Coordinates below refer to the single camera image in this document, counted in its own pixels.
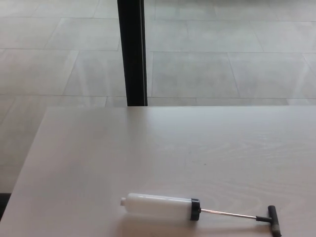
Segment black vertical window frame post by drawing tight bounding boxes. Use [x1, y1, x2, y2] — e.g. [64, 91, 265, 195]
[117, 0, 149, 107]

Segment white air pump black handle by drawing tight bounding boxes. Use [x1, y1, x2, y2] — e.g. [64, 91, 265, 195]
[120, 193, 282, 237]

